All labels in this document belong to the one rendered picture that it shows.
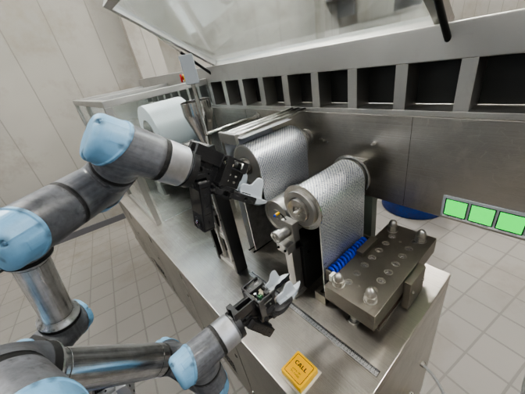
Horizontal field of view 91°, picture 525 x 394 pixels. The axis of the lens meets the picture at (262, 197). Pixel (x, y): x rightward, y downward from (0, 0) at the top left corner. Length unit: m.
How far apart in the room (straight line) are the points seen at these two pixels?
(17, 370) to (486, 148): 0.97
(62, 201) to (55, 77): 3.35
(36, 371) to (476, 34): 0.97
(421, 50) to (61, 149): 3.62
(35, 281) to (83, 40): 3.13
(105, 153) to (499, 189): 0.87
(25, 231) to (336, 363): 0.75
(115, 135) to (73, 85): 3.34
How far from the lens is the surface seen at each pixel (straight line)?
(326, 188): 0.77
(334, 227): 0.83
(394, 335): 0.92
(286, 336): 0.91
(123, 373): 0.68
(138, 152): 0.43
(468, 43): 0.82
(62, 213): 0.45
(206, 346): 0.65
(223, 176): 0.50
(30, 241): 0.43
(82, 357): 0.62
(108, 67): 3.76
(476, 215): 0.92
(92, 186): 0.48
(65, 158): 3.86
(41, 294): 0.97
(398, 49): 0.87
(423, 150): 0.89
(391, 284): 0.86
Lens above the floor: 1.66
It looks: 29 degrees down
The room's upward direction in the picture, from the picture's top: 11 degrees counter-clockwise
